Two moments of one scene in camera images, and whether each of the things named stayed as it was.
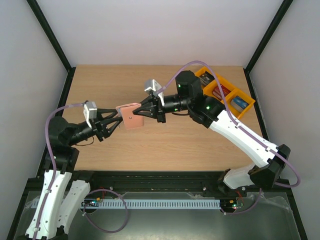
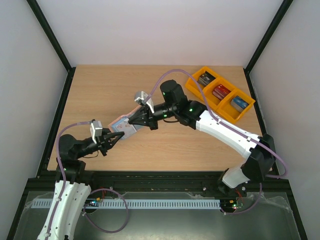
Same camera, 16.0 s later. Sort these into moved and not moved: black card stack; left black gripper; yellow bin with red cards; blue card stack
Moved: left black gripper
Not moved: yellow bin with red cards; black card stack; blue card stack
